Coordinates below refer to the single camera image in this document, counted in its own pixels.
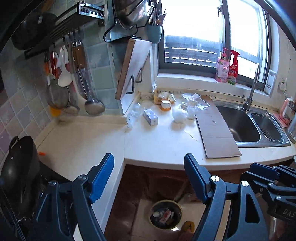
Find wire drain basket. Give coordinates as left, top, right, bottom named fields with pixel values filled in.
left=252, top=112, right=284, bottom=142

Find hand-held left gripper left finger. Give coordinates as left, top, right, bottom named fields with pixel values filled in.
left=28, top=153, right=115, bottom=241

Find white socket cover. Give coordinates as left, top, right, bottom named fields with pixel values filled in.
left=264, top=69, right=277, bottom=96

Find steel knife holder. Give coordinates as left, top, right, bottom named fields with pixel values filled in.
left=79, top=1, right=104, bottom=18

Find dark framed window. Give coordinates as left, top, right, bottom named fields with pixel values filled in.
left=157, top=0, right=272, bottom=92

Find orange handled utensil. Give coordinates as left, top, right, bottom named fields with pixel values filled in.
left=44, top=56, right=51, bottom=85

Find red handled utensil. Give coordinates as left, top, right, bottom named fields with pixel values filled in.
left=50, top=50, right=59, bottom=79

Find wooden cutting board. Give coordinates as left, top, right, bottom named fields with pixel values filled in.
left=116, top=38, right=152, bottom=100

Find white orange tub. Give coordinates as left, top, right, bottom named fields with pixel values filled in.
left=160, top=99, right=172, bottom=112

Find steel appliance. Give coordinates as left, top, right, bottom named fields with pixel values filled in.
left=287, top=116, right=296, bottom=144

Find pink electric kettle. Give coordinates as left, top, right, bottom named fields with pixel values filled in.
left=279, top=96, right=296, bottom=123

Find black wok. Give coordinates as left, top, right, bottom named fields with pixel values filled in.
left=0, top=136, right=41, bottom=209

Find steel bowl on rack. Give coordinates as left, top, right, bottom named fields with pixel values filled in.
left=113, top=0, right=152, bottom=30

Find cardboard sheet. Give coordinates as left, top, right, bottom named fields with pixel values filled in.
left=195, top=96, right=242, bottom=159

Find black wall shelf with hooks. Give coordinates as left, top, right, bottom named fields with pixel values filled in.
left=24, top=3, right=105, bottom=60

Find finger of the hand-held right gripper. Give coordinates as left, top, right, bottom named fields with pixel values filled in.
left=250, top=162, right=281, bottom=202
left=276, top=165, right=296, bottom=190

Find pink dish soap bottle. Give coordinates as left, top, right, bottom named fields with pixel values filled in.
left=215, top=48, right=230, bottom=83

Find white plastic bag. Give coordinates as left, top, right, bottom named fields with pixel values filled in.
left=172, top=107, right=186, bottom=124

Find clear plastic wrappers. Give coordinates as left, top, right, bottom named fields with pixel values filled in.
left=181, top=93, right=210, bottom=110

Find round waste bin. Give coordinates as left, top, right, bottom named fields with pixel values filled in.
left=148, top=200, right=184, bottom=231

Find clear plastic bag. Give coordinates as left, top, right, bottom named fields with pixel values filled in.
left=186, top=98, right=197, bottom=120

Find steel mesh strainer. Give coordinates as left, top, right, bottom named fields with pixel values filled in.
left=47, top=77, right=70, bottom=109

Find black frying pan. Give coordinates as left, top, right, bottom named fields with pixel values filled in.
left=11, top=13, right=57, bottom=50

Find blue utensil holder cup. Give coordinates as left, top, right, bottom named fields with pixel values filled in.
left=146, top=25, right=162, bottom=43

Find white rice spoon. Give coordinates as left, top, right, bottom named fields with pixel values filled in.
left=55, top=45, right=73, bottom=87

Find yellow brown floor object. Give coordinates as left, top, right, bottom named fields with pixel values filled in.
left=181, top=221, right=195, bottom=234

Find clear plastic bottle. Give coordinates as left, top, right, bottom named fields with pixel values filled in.
left=127, top=103, right=141, bottom=128

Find small white blue carton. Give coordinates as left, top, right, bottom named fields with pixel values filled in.
left=143, top=108, right=159, bottom=126

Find steel double sink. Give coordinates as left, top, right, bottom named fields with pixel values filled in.
left=214, top=98, right=291, bottom=147

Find pink milk carton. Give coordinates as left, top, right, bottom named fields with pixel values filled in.
left=160, top=209, right=174, bottom=224

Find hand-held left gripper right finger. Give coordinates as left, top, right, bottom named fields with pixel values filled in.
left=184, top=153, right=270, bottom=241

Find white wall outlet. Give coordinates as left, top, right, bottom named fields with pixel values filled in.
left=277, top=77, right=288, bottom=93

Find wooden handled steel spatula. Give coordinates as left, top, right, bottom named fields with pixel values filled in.
left=62, top=40, right=87, bottom=114

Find steel ladle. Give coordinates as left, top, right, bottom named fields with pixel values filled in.
left=76, top=42, right=106, bottom=115

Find steel faucet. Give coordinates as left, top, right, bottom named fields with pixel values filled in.
left=243, top=63, right=261, bottom=112

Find bundle of wooden chopsticks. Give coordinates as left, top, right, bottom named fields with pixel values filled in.
left=151, top=8, right=167, bottom=26

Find red spray bottle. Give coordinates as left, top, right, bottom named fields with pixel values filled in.
left=227, top=50, right=240, bottom=85

